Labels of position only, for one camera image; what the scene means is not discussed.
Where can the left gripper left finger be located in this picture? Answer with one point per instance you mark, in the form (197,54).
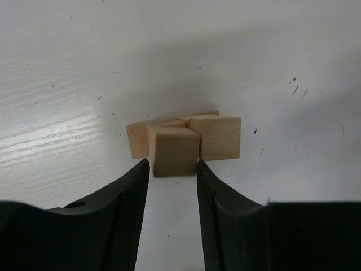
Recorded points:
(98,232)

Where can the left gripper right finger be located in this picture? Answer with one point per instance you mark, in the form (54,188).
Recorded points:
(240,234)

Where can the light wood cube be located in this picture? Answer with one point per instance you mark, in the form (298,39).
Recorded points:
(220,136)
(175,123)

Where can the long light wood block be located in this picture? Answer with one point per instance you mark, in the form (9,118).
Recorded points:
(138,138)

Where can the notched light wood block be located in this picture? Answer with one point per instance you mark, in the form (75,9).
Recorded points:
(173,152)

